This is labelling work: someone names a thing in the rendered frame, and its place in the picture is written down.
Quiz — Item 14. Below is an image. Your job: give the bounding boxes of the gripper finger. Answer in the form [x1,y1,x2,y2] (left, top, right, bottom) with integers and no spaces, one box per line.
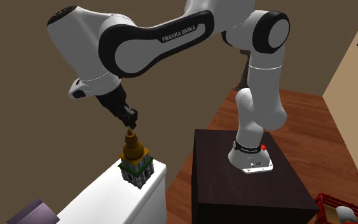
[125,106,139,130]
[115,109,132,128]

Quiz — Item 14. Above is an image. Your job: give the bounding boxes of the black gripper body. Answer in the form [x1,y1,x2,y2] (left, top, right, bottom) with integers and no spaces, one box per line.
[95,84,132,120]

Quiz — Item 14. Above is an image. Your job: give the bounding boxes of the tower figure with golden dome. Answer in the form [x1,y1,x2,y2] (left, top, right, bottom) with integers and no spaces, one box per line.
[117,127,155,190]

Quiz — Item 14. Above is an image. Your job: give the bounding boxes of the white cabinet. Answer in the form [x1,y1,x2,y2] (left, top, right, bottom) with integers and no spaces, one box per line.
[55,157,168,224]

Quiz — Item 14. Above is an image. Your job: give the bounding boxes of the dark robot stand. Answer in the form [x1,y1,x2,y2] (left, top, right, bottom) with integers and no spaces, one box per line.
[191,129,320,224]

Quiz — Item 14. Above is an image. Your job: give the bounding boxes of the purple box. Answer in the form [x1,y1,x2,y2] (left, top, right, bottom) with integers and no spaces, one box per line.
[6,197,60,224]

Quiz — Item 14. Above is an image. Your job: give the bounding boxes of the red crate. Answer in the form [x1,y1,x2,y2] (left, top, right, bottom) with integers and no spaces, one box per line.
[313,192,358,224]

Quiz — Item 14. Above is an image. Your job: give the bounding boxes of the grey rounded object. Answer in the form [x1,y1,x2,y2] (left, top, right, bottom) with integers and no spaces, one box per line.
[335,206,358,224]

